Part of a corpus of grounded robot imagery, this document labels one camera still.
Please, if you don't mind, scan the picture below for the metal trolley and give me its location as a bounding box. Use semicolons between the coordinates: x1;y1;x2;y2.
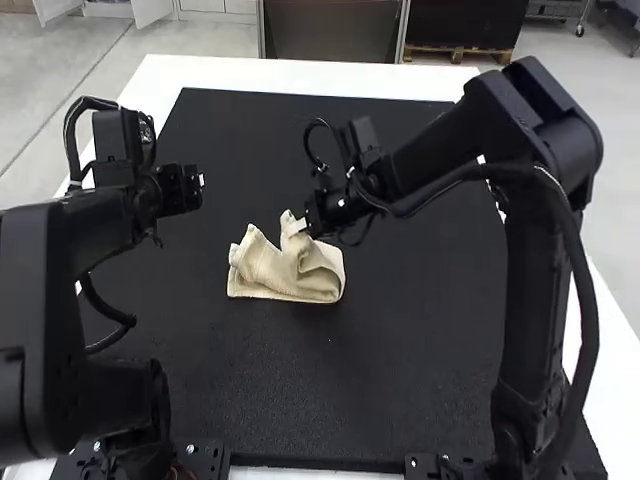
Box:
524;0;587;38

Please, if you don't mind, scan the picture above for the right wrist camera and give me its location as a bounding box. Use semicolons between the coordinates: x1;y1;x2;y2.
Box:
339;116;387;174

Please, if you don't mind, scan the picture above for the pale towel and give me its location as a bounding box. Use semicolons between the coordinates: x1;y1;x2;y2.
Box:
227;209;347;305

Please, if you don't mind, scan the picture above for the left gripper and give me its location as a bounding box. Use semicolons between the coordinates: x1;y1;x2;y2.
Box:
133;162;207;222

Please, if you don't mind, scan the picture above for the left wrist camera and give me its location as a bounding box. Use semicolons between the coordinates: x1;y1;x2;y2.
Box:
91;108;157;166

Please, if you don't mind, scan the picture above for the grey cupboard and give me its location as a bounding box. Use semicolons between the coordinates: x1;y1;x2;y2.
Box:
258;0;412;65

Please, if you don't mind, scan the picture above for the white cabinet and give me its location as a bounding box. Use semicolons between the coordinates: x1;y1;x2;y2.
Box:
33;0;176;29

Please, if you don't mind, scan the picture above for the black mat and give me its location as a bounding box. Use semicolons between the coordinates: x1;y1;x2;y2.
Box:
77;87;609;476

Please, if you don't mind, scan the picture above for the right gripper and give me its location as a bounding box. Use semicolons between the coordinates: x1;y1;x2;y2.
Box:
287;172;387;237

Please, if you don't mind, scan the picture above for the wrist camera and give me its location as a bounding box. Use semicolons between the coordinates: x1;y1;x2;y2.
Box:
339;116;387;174
91;108;157;166

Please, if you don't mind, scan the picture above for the wooden pallet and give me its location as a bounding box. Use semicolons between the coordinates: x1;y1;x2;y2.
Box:
402;42;517;65

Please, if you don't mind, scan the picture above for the black crate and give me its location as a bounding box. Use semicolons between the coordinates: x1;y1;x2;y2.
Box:
403;0;530;50

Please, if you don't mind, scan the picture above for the black cable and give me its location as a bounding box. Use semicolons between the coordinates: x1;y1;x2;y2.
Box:
62;95;124;194
78;272;139;354
382;163;602;451
302;116;335;174

